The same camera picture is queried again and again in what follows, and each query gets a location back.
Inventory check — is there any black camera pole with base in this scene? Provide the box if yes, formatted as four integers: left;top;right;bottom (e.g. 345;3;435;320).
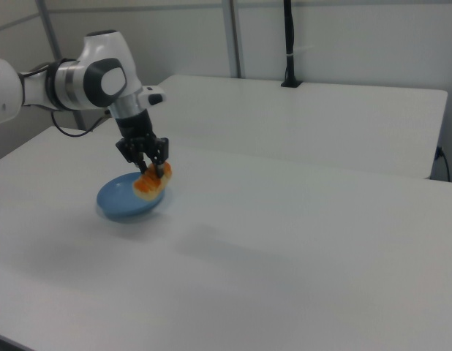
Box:
280;0;304;88

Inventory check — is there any blue plastic plate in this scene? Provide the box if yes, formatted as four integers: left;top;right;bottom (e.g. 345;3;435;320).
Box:
96;173;167;223

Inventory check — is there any black wall cable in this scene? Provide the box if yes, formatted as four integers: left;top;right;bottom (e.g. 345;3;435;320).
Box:
435;146;452;183

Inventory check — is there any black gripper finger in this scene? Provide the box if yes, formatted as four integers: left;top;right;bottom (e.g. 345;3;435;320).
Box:
115;138;148;173
148;137;170;180

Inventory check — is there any orange-topped bread loaf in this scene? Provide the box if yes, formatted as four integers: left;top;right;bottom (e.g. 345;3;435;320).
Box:
133;162;174;202

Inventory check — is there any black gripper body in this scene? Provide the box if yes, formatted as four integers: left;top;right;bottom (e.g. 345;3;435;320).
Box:
112;109;157;156

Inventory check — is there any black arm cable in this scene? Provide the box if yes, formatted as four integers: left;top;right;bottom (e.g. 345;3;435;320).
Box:
50;107;112;138

